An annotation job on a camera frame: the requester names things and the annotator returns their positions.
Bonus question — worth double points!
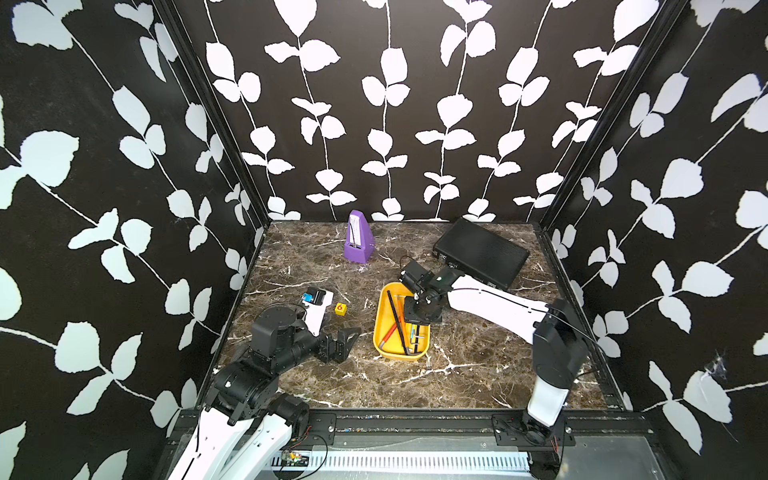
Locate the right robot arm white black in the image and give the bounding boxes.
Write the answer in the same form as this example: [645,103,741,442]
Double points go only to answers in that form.
[399,261,588,431]

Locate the black front mounting rail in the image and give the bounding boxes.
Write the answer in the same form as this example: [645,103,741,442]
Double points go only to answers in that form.
[293,409,654,450]

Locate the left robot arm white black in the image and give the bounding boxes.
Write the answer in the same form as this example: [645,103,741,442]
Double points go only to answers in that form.
[159,304,361,479]

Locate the red hex key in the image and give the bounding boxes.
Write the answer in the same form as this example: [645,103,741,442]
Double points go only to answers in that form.
[378,322,399,349]

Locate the yellow plastic storage tray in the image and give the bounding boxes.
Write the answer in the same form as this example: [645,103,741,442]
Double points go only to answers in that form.
[373,282,431,361]

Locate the perforated metal strip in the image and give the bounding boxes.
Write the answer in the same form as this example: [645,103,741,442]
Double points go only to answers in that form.
[268,450,532,475]

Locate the dark long hex key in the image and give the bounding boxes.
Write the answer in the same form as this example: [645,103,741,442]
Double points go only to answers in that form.
[387,292,410,356]

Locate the orange hex key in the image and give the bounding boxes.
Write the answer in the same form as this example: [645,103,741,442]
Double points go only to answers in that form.
[394,295,406,329]

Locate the black briefcase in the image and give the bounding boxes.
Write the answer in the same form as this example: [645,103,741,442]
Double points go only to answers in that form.
[432,218,530,290]

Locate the purple metronome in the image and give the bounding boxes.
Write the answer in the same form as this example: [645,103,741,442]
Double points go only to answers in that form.
[343,210,375,264]

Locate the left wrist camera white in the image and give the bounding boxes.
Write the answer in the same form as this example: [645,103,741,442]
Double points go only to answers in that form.
[301,286,333,337]

